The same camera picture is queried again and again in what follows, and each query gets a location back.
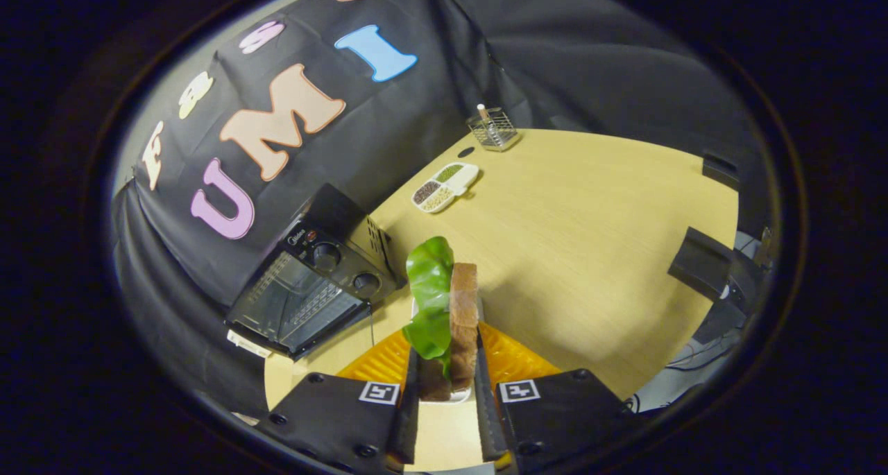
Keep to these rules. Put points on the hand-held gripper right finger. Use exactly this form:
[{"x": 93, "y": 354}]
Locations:
[{"x": 485, "y": 412}]

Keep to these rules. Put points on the black round table grommet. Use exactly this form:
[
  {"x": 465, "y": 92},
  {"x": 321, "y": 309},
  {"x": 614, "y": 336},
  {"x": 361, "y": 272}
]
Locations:
[{"x": 466, "y": 152}]

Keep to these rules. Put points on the sandwich with lettuce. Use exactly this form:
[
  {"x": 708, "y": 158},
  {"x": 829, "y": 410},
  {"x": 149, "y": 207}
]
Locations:
[{"x": 461, "y": 322}]

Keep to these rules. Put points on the black table clamp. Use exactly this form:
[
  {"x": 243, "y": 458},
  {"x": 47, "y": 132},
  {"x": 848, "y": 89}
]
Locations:
[{"x": 720, "y": 170}]

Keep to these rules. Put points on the white divided seed dish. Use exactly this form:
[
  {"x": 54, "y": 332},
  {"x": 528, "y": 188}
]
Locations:
[{"x": 444, "y": 187}]

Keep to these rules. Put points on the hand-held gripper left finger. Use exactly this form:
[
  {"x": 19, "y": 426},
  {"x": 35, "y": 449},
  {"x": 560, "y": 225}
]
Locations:
[{"x": 408, "y": 419}]

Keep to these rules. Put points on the black toaster oven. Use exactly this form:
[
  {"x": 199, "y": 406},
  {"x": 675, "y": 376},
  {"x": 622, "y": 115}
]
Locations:
[{"x": 305, "y": 301}]

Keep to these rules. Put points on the white rectangular tray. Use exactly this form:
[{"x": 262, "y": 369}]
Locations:
[{"x": 459, "y": 396}]

